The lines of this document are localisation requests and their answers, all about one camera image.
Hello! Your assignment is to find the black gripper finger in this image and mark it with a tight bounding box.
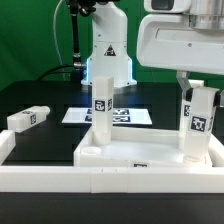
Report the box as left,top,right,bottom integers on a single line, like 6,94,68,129
213,90,224,107

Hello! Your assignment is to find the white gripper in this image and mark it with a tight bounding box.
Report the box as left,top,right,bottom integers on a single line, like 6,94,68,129
137,0,224,101

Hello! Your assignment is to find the white desk top tray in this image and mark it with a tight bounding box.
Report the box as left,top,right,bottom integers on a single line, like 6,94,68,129
73,126,212,168

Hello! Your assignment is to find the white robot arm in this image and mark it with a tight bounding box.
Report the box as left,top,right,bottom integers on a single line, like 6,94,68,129
85,0,224,101

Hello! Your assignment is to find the fiducial marker sheet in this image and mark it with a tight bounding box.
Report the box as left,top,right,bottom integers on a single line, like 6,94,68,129
62,107,152,125

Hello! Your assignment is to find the white cable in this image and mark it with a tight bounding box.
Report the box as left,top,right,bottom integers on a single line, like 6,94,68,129
52,0,67,82

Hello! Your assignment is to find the black cable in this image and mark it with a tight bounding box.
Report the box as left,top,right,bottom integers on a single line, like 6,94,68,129
35,64,83,83

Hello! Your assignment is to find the white U-shaped fence wall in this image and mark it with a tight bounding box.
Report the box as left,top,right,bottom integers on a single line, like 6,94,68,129
0,138,224,193

